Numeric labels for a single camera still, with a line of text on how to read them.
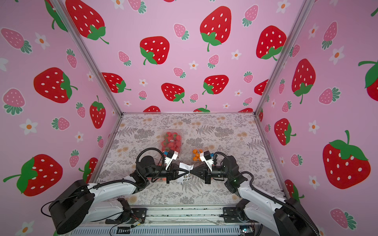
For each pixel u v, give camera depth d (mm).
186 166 678
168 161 661
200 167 687
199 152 948
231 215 736
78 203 419
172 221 732
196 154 948
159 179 648
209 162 655
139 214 741
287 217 409
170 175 638
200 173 691
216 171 659
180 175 688
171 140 951
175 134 1009
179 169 680
